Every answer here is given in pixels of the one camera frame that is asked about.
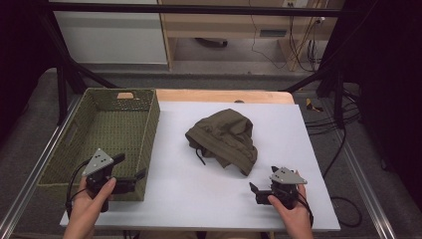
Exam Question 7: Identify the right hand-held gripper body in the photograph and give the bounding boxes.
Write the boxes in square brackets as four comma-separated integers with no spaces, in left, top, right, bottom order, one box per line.
[255,166,309,211]

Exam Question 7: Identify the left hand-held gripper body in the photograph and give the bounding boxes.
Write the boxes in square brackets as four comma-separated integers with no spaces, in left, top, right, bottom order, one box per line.
[82,147,137,214]

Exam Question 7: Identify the olive green woven basket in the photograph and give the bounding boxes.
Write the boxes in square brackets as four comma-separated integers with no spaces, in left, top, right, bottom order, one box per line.
[37,87,161,203]

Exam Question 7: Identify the olive green shorts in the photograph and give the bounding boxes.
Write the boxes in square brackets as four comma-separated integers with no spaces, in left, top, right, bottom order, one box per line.
[184,108,259,177]

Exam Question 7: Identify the person's right hand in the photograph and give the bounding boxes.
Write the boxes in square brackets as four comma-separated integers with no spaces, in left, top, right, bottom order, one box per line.
[267,169,315,231]

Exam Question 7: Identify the person's left hand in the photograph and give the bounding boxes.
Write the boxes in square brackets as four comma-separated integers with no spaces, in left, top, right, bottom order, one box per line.
[63,176,118,230]

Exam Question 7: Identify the white board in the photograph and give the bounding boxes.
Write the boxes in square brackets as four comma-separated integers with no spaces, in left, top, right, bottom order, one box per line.
[59,101,341,233]

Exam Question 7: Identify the yellow and black tape piece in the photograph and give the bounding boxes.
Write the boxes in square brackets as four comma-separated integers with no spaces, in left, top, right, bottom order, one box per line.
[305,97,324,114]

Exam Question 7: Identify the wooden table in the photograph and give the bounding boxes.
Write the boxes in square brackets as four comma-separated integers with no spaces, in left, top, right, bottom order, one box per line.
[154,88,296,106]

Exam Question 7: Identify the white cabinet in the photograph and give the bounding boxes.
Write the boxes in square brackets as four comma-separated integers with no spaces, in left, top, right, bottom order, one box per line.
[49,0,169,66]

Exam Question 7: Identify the dark curtain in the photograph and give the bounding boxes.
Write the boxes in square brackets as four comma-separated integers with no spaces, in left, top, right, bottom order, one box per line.
[0,0,54,147]
[326,0,422,213]

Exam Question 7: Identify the grey vent panel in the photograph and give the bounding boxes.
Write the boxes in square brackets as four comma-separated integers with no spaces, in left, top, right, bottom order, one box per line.
[259,28,289,39]

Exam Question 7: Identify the dark object under desk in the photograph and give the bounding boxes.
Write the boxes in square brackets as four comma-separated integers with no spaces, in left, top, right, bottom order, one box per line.
[194,37,229,49]

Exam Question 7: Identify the light wooden desk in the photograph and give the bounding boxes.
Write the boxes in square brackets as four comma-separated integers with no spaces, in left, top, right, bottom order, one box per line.
[156,0,346,73]

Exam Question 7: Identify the right hand-held gripper black cable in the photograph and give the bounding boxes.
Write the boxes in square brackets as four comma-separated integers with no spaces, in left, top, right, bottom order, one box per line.
[297,190,315,227]

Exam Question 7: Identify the hand-held gripper black cable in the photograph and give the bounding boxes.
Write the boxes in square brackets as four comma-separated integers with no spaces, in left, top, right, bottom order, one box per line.
[65,158,93,220]
[297,190,315,227]

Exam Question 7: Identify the left hand-held gripper black cable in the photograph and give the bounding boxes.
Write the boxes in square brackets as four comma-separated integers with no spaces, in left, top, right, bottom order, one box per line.
[65,158,93,220]

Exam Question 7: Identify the aluminium rail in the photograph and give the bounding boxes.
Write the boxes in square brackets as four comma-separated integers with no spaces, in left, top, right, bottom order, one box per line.
[0,95,84,239]
[331,127,398,239]

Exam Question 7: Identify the looped black floor cable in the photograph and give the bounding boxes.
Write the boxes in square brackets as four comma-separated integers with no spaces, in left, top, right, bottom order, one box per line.
[321,127,363,229]

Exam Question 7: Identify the bundle of black floor cables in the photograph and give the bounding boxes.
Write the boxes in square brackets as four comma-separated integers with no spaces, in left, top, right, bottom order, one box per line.
[304,87,363,136]

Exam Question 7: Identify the black metal frame stand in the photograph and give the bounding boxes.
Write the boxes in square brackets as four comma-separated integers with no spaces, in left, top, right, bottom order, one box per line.
[39,13,118,126]
[283,64,346,130]

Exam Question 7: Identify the thin black hanging cable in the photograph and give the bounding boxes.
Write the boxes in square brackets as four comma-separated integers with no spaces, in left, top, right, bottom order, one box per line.
[248,0,289,70]

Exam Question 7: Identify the bundle of hanging cables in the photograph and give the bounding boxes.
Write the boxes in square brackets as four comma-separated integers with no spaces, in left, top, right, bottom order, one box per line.
[288,14,326,74]

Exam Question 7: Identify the black metal frame bar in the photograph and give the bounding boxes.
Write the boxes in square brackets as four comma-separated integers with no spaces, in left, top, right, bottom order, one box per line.
[49,2,343,18]

